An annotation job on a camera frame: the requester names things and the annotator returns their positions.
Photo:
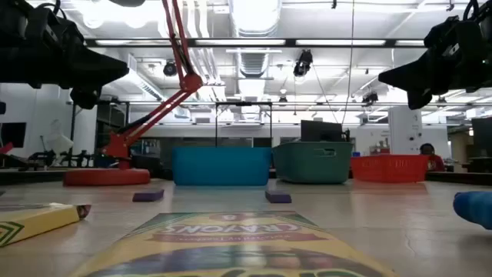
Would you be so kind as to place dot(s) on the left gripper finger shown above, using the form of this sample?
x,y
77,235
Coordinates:
x,y
86,92
69,46

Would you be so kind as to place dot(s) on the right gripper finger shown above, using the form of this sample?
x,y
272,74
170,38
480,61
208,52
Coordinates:
x,y
419,96
442,50

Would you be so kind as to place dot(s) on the purple rectangular eraser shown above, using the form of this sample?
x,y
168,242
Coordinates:
x,y
278,197
148,196

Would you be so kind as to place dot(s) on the yellow green crayon box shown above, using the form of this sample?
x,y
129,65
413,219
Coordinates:
x,y
34,223
234,246

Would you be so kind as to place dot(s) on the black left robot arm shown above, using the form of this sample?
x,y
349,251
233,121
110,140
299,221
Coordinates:
x,y
7,7

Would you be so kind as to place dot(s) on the white square pillar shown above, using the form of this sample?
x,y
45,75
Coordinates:
x,y
403,131

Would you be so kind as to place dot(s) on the black ceiling spotlight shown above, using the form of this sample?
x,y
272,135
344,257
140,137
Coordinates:
x,y
303,63
169,69
369,98

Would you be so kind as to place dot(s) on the white background lamp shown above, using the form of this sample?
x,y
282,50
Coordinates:
x,y
61,143

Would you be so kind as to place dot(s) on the dark background monitor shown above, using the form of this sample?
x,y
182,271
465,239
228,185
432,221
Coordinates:
x,y
482,134

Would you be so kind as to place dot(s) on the person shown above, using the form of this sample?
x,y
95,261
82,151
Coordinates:
x,y
433,161

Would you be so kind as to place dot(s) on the black background equipment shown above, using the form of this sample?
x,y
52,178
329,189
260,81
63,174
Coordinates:
x,y
57,158

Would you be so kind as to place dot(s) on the red mesh basket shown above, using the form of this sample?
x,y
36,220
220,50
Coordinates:
x,y
388,169

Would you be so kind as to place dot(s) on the red desk lamp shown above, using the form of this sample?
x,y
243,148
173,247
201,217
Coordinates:
x,y
107,177

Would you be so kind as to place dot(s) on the black computer monitor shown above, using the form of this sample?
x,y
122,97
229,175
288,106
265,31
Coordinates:
x,y
321,131

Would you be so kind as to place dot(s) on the green plastic bin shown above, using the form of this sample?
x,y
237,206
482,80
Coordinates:
x,y
303,165

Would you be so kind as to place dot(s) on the black overhead crossbar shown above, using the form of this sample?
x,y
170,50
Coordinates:
x,y
290,42

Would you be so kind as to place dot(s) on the blue plastic bin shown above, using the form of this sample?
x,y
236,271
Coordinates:
x,y
221,165

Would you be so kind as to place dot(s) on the dark wall screen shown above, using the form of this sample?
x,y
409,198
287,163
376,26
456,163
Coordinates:
x,y
13,134

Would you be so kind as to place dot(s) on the black aluminium table frame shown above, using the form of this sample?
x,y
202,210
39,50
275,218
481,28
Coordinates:
x,y
461,177

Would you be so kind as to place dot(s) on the thin black stand frame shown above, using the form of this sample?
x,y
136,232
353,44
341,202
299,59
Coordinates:
x,y
243,103

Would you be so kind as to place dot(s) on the silver ceiling air duct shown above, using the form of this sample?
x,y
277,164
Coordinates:
x,y
255,17

